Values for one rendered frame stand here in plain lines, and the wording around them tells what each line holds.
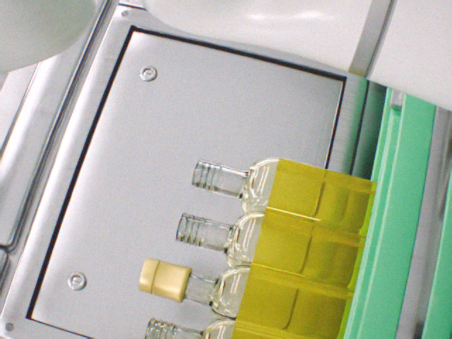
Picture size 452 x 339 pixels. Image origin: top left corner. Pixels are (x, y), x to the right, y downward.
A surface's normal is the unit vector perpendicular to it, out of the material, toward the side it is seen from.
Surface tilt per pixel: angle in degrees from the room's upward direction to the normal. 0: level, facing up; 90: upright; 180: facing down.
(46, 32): 136
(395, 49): 87
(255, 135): 90
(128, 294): 90
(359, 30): 85
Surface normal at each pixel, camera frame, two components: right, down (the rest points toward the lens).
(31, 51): 0.32, 0.93
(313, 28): -0.40, 0.62
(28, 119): 0.06, -0.47
